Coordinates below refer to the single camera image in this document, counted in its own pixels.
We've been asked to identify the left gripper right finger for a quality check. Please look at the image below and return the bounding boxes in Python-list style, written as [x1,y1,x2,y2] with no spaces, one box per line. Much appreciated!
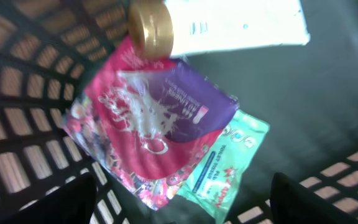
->
[270,172,358,224]

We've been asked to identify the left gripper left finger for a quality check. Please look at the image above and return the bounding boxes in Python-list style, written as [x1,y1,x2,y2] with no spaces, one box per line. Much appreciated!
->
[9,173,97,224]

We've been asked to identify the teal tissue pack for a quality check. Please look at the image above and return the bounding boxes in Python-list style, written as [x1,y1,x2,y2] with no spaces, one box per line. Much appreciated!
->
[177,110,270,223]

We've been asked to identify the red purple liner pack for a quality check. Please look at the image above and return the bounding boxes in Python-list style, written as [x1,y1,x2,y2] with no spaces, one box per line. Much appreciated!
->
[63,39,239,210]

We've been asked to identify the white tube gold cap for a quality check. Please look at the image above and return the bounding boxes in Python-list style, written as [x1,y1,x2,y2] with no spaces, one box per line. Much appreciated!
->
[128,0,311,59]

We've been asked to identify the grey plastic shopping basket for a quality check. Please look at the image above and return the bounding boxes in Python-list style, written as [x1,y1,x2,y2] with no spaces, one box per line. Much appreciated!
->
[0,0,358,223]

